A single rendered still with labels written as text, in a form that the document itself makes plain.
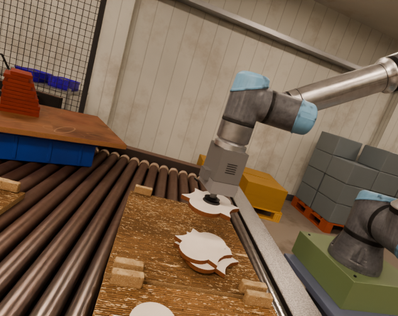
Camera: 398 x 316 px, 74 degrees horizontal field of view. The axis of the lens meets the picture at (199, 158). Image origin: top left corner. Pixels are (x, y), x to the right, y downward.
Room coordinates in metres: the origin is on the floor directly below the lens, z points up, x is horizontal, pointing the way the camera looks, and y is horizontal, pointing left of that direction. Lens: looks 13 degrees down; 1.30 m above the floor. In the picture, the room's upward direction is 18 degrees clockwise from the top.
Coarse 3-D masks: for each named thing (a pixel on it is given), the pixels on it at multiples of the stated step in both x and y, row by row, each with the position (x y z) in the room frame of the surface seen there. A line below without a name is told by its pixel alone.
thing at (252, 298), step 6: (246, 294) 0.47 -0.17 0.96; (252, 294) 0.47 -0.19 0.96; (258, 294) 0.47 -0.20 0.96; (264, 294) 0.48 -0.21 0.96; (270, 294) 0.48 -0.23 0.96; (246, 300) 0.46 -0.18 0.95; (252, 300) 0.46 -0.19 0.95; (258, 300) 0.47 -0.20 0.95; (264, 300) 0.47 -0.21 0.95; (270, 300) 0.47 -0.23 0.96; (258, 306) 0.47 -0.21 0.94; (264, 306) 0.47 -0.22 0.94; (270, 306) 0.47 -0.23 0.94
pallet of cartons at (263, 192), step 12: (204, 156) 3.98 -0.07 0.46; (240, 180) 3.61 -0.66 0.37; (252, 180) 3.45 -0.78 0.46; (264, 180) 3.67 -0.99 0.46; (252, 192) 3.35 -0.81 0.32; (264, 192) 3.37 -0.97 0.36; (276, 192) 3.40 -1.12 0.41; (252, 204) 3.36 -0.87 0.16; (264, 204) 3.38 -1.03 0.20; (276, 204) 3.41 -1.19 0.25; (264, 216) 3.44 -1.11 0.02; (276, 216) 3.41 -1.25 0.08
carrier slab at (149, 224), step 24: (144, 216) 0.69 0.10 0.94; (168, 216) 0.73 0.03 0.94; (192, 216) 0.78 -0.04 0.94; (120, 240) 0.54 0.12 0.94; (144, 240) 0.57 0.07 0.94; (168, 240) 0.61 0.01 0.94; (144, 264) 0.49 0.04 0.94; (168, 264) 0.51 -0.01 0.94; (240, 264) 0.60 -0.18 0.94; (192, 288) 0.47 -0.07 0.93; (216, 288) 0.48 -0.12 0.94
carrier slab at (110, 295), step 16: (112, 288) 0.40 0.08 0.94; (128, 288) 0.41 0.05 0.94; (144, 288) 0.42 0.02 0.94; (160, 288) 0.44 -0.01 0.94; (96, 304) 0.36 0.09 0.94; (112, 304) 0.37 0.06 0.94; (128, 304) 0.38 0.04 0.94; (176, 304) 0.41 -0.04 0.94; (192, 304) 0.42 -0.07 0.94; (208, 304) 0.43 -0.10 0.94; (224, 304) 0.45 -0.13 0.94; (240, 304) 0.46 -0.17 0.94
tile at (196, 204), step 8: (192, 192) 0.61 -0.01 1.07; (200, 192) 0.63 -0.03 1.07; (208, 192) 0.65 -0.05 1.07; (192, 200) 0.57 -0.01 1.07; (200, 200) 0.58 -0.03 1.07; (224, 200) 0.63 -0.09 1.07; (192, 208) 0.54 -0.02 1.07; (200, 208) 0.54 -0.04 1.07; (208, 208) 0.55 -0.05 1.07; (216, 208) 0.56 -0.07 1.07; (224, 208) 0.58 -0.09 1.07; (232, 208) 0.59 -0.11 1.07; (208, 216) 0.53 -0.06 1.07; (216, 216) 0.54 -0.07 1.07; (224, 216) 0.55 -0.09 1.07
